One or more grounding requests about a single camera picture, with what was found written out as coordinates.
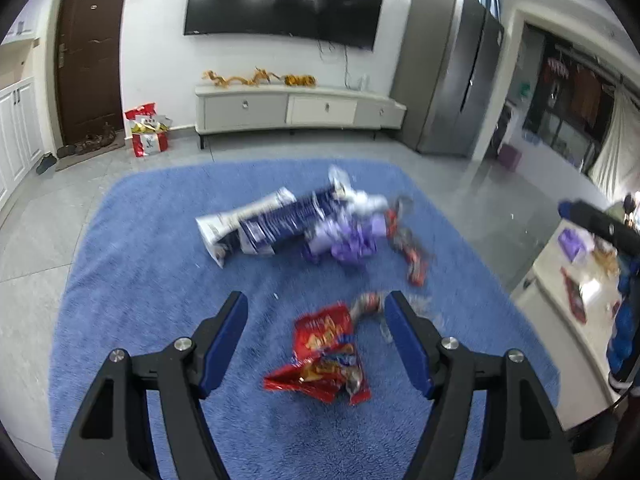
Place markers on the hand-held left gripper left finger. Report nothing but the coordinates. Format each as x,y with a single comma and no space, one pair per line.
227,345

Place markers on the purple plastic wrapper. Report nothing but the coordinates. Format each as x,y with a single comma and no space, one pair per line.
350,242

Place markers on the blue fluffy rug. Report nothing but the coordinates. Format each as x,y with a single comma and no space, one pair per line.
150,260

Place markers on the person's right forearm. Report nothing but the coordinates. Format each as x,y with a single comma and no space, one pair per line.
629,310

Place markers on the hanging clothes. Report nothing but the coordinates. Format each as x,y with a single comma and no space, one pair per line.
575,85

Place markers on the white table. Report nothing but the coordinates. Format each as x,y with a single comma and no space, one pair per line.
550,300

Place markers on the red gift bag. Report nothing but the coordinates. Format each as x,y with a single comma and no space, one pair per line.
137,111

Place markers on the dark blue cardboard box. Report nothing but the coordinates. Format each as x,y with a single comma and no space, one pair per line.
285,220

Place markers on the gold tiger ornament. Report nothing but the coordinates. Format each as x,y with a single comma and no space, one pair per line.
300,80

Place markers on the white cardboard carton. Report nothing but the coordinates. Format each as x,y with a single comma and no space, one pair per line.
220,230

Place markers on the purple stool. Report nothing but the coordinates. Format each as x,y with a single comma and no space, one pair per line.
511,156

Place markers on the brown wooden door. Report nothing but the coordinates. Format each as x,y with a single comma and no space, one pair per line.
90,50

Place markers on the flat red packet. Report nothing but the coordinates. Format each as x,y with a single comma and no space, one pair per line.
575,295

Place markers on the large red snack packet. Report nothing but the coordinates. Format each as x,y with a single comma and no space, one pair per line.
322,332

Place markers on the grey doormat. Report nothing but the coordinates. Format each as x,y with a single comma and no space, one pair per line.
90,155

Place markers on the clear plastic bag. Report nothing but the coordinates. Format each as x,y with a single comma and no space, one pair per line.
360,200

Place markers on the purple tissue pack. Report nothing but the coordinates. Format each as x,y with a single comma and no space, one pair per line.
574,244

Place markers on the small white device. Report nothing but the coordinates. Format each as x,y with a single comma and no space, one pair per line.
364,82

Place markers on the clear red sausage wrapper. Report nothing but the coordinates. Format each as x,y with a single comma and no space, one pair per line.
367,304

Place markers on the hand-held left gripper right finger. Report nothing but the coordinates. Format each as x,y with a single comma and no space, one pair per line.
407,345

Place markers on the grey steel refrigerator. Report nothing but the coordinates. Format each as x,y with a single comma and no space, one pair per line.
440,75

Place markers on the white panelled cabinet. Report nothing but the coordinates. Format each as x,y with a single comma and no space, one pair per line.
17,135

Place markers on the white curtain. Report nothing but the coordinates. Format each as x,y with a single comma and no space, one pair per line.
617,150

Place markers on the red white gift box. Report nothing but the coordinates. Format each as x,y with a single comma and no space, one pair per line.
150,142

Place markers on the brown shoes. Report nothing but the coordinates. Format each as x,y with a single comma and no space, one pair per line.
92,142

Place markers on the dark slipper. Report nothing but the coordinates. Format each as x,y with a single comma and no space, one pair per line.
46,164

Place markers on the gold dragon ornament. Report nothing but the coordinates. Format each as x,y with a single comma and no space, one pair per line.
225,79
265,76

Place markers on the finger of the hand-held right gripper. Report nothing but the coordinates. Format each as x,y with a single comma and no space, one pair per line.
600,222

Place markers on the grey white TV cabinet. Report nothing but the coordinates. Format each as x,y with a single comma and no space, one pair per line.
260,110

